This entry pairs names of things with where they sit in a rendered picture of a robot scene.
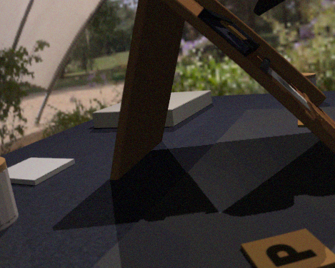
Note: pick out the brown wooden board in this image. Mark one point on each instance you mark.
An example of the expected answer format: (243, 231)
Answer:
(154, 51)

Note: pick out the orange tile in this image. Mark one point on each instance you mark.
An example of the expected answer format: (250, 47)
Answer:
(233, 30)

